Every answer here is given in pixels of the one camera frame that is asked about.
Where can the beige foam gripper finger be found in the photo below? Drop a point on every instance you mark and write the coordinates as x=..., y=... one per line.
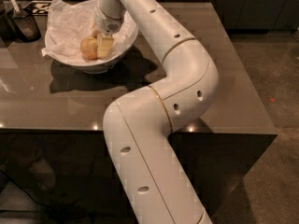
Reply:
x=95, y=31
x=104, y=45

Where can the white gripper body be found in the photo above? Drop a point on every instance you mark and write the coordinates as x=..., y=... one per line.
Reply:
x=107, y=24

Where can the yellow apple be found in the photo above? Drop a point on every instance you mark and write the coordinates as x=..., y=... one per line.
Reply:
x=88, y=47

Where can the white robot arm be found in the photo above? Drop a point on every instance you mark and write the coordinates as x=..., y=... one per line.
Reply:
x=137, y=125

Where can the white ceramic bowl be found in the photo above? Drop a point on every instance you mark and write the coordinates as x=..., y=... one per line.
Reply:
x=74, y=64

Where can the white paper towel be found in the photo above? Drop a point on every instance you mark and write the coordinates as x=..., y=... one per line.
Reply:
x=68, y=25

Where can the black white fiducial marker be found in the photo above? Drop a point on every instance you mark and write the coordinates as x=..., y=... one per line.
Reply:
x=39, y=8

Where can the black cup with utensil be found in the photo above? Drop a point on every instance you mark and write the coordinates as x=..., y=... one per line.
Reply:
x=24, y=23

